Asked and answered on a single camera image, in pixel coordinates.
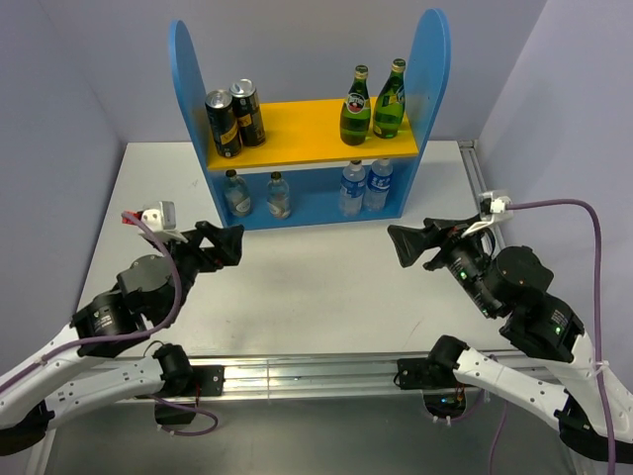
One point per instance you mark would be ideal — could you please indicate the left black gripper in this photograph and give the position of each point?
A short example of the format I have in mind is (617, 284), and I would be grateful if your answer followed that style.
(228, 241)

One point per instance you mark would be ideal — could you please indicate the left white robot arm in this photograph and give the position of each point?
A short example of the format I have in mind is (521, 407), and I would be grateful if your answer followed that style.
(49, 388)

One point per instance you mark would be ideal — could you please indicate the clear Chang bottle front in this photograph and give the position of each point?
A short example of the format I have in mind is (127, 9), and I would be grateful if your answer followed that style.
(237, 194)

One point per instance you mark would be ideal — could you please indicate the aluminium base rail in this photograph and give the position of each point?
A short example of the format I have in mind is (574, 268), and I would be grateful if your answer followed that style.
(279, 377)

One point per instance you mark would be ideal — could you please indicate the front black gold can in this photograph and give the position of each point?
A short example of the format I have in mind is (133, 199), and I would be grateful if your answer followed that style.
(223, 123)

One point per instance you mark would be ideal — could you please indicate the rear black gold can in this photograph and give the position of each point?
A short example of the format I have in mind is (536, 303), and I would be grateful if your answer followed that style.
(247, 110)

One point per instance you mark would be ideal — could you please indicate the green Perrier bottle yellow label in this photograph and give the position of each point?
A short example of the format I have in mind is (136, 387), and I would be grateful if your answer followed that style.
(390, 105)

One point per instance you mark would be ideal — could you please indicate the water bottle blue label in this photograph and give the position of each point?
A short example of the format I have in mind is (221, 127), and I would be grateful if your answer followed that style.
(352, 188)
(378, 184)

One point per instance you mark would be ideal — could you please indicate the clear chang bottle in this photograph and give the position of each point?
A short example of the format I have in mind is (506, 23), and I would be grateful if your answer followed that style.
(237, 194)
(278, 196)

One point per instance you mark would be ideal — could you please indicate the blue and yellow shelf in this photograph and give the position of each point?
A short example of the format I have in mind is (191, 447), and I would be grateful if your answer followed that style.
(302, 138)

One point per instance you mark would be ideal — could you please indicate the aluminium side rail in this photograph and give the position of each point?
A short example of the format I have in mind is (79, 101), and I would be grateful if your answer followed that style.
(478, 185)

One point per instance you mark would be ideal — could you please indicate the black gold can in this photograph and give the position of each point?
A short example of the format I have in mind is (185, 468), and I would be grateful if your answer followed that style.
(247, 110)
(223, 123)

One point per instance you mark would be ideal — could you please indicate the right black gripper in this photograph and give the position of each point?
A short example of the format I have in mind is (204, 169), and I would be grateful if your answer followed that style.
(407, 240)

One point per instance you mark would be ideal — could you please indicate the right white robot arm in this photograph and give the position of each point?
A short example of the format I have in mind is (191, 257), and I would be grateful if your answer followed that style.
(557, 377)

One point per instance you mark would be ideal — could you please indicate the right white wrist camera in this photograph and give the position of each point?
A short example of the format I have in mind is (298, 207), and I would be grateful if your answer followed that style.
(494, 208)

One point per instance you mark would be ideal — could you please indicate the green Perrier bottle red label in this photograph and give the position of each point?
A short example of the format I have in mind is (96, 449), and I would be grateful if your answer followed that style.
(355, 116)

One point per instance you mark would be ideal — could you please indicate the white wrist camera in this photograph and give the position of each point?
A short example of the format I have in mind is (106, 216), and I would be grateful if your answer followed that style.
(160, 218)
(494, 208)

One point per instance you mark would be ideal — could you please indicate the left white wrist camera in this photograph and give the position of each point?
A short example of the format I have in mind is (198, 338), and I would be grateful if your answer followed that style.
(160, 218)

